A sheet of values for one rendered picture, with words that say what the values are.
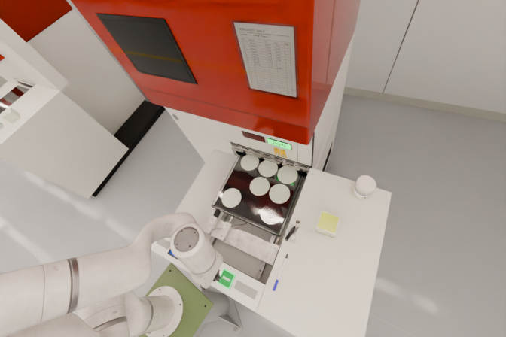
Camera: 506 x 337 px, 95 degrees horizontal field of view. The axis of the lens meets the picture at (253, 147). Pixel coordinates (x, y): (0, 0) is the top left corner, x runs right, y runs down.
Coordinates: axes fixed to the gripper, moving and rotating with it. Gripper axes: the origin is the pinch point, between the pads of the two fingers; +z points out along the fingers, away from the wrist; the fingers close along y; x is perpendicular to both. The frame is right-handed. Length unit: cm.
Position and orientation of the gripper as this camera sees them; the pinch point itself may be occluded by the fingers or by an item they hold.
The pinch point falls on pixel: (214, 275)
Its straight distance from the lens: 91.0
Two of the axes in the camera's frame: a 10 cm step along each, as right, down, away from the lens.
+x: 8.9, 2.7, -3.8
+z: 1.0, 6.8, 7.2
